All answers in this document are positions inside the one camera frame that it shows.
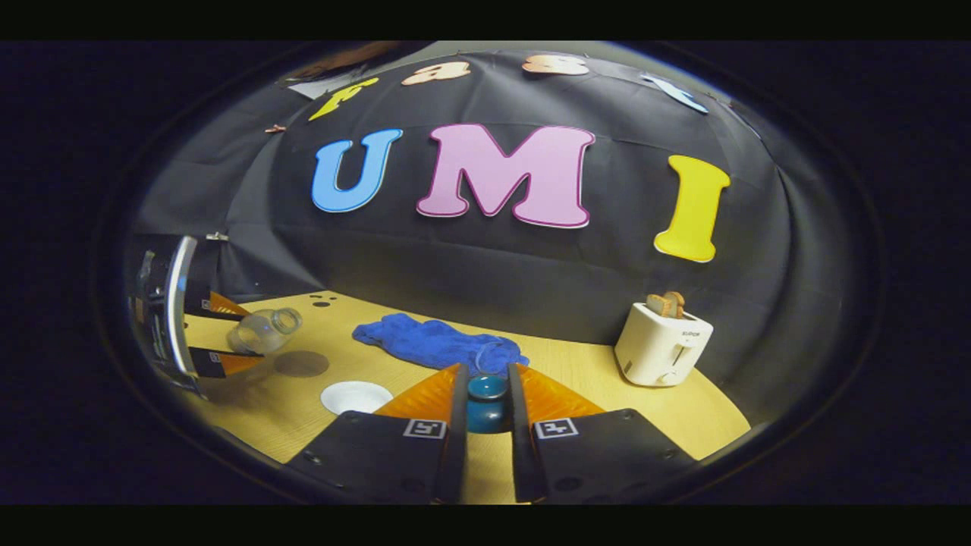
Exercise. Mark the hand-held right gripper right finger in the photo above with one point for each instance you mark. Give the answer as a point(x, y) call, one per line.
point(522, 462)

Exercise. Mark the blue towel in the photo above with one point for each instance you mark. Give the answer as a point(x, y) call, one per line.
point(432, 341)

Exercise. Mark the brown round coaster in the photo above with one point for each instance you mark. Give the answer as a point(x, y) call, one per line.
point(301, 364)

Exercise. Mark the white toaster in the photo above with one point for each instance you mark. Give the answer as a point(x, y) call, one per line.
point(660, 353)

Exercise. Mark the clear plastic water bottle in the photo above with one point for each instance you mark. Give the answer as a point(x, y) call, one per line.
point(262, 332)

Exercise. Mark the black backdrop cloth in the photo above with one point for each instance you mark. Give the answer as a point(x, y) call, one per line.
point(607, 288)

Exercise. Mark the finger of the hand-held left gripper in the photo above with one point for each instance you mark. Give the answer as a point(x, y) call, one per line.
point(216, 306)
point(227, 362)

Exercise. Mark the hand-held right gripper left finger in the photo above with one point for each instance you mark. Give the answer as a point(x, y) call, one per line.
point(455, 462)

